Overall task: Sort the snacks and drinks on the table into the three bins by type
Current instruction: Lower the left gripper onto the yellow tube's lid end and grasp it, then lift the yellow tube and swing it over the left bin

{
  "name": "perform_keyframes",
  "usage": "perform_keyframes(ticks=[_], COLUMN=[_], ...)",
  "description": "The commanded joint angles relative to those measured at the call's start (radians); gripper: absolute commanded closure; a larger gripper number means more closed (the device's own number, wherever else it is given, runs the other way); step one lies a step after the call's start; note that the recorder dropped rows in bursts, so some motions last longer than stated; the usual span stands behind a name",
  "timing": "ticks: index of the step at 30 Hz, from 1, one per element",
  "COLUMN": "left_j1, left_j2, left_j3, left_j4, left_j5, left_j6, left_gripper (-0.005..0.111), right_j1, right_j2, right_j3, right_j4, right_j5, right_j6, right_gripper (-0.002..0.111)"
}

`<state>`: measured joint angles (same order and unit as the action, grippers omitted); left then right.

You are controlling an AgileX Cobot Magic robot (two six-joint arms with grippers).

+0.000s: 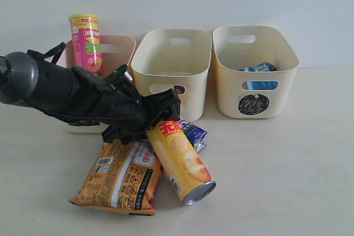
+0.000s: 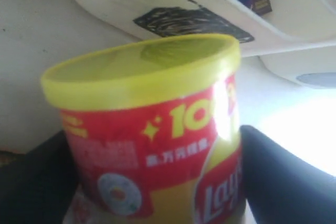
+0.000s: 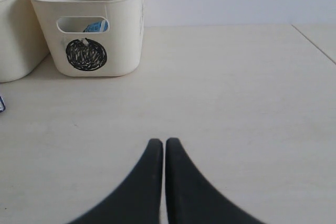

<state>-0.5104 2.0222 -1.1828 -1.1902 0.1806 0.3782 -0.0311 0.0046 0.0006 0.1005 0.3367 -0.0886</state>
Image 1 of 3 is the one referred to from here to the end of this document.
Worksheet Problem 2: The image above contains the blue snack packet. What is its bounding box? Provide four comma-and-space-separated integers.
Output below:
239, 62, 279, 91

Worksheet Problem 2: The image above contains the pink Lays chip can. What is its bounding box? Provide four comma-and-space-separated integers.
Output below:
69, 14, 104, 78

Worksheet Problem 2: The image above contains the cream bin with circle mark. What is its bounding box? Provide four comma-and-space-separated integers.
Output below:
212, 25, 299, 119

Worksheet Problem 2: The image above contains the cream bin with triangle mark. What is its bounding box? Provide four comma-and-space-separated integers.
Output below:
57, 35, 136, 134

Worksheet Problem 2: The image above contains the cream bin with square mark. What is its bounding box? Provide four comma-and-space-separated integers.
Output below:
131, 29, 212, 122

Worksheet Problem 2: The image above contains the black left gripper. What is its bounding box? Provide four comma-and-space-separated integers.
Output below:
66, 64, 181, 145

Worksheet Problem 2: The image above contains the purple juice carton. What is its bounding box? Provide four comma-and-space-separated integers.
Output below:
174, 85, 185, 95

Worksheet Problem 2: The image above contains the blue white milk carton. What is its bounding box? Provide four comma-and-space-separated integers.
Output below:
178, 119, 207, 153

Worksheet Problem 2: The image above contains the orange noodle packet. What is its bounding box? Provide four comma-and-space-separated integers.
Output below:
69, 140, 163, 216

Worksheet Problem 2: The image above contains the yellow Lays chip can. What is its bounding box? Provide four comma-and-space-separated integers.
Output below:
146, 120, 216, 206

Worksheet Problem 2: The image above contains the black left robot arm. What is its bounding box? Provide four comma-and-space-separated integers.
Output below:
1, 52, 180, 144

